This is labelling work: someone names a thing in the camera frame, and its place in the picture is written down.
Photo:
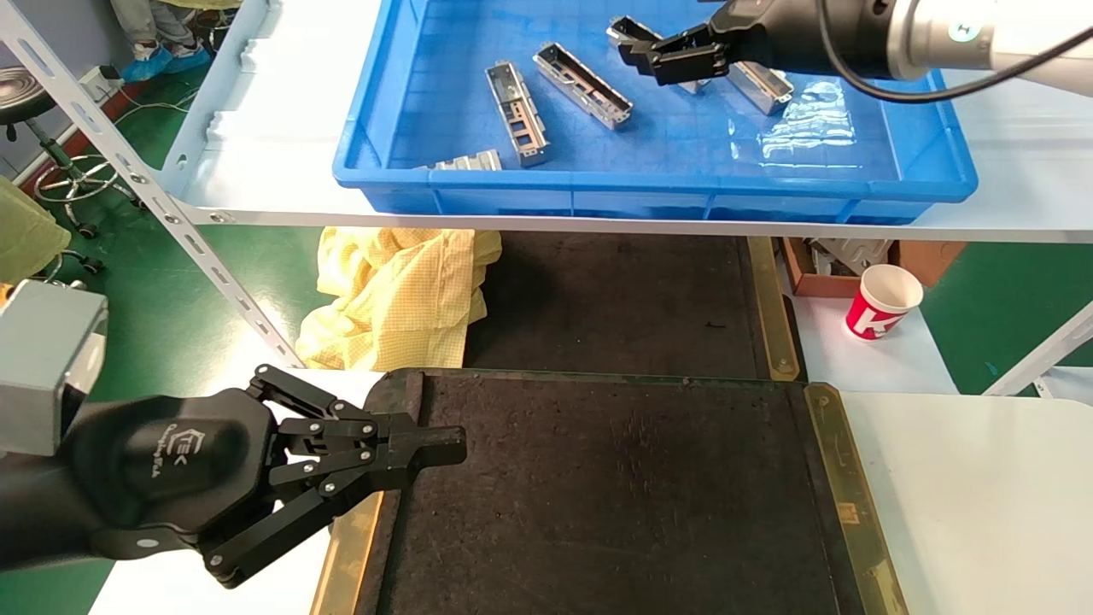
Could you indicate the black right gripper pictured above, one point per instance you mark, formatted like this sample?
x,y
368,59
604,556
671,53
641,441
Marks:
x,y
803,34

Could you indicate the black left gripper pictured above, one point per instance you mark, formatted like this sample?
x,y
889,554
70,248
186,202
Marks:
x,y
162,465

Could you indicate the metal part in cardboard box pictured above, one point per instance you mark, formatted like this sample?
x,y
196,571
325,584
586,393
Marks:
x,y
854,254

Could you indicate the blue plastic bin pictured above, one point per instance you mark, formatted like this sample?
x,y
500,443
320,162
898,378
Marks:
x,y
649,184

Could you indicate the clear plastic bag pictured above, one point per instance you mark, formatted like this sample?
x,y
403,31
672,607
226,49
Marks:
x,y
807,124

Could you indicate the crumpled yellow garment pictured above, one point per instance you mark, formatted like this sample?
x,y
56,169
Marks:
x,y
393,299

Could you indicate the black mat tray brass strip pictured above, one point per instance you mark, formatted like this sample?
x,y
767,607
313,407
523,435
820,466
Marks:
x,y
615,299

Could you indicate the white metal shelf rack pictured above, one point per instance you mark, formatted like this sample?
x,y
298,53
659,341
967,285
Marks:
x,y
273,171

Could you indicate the red white paper cup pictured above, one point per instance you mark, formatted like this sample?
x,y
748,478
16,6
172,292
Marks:
x,y
879,303

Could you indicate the brown cardboard box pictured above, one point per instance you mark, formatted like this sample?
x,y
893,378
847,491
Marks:
x,y
931,256

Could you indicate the person in yellow coat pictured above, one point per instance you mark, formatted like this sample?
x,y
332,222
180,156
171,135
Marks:
x,y
26,235

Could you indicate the black round wheeled stool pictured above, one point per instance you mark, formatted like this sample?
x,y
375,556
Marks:
x,y
68,171

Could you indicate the standing person blue shoe covers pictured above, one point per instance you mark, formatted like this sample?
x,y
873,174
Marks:
x,y
158,60

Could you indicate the white power strip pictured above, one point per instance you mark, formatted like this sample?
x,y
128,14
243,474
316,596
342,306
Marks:
x,y
102,81

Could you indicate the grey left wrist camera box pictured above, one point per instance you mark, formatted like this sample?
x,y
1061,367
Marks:
x,y
43,359

